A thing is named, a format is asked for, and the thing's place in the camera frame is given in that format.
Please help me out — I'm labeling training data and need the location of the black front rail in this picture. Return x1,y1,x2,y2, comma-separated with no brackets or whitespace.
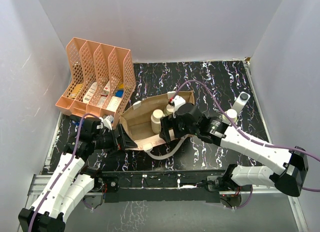
101,170,226,203

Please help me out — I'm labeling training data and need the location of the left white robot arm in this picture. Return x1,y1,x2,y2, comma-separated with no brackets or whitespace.
18,114,137,231

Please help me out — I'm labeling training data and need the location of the white bottle with black cap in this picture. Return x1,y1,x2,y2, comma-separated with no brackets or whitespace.
232,92,251,114

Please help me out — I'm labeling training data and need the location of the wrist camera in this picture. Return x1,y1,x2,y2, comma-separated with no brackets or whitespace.
100,115,114,130
168,95,186,114

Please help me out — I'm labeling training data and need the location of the blue yellow item in organizer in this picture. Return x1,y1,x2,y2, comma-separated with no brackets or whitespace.
114,83,124,98

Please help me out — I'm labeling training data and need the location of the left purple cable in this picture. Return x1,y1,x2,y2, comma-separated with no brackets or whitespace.
26,113,101,232

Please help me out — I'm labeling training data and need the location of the yellow box in organizer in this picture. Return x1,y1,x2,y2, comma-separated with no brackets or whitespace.
69,83,84,99

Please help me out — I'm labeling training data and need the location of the white red box in organizer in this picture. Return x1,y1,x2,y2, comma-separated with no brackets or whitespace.
101,81,111,97

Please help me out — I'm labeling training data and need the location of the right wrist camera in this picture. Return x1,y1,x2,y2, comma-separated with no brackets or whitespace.
168,95,186,114

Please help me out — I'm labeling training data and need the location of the blue white small box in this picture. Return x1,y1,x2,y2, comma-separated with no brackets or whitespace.
69,114,81,126

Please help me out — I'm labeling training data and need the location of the green bottle with beige cap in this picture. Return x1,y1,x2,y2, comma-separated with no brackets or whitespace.
163,104,174,116

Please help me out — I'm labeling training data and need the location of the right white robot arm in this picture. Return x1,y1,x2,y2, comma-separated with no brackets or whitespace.
159,103,309,197

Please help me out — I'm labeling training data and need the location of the pink plastic file organizer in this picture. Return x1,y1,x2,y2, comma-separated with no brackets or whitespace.
56,38,136,124

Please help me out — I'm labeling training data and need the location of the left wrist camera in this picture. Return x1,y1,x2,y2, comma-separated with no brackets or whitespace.
100,115,114,130

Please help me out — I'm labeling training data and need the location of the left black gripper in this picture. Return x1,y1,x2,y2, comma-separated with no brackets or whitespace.
92,124,137,157

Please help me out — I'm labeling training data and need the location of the brown canvas tote bag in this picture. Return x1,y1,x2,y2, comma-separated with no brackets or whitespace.
119,91,195,160

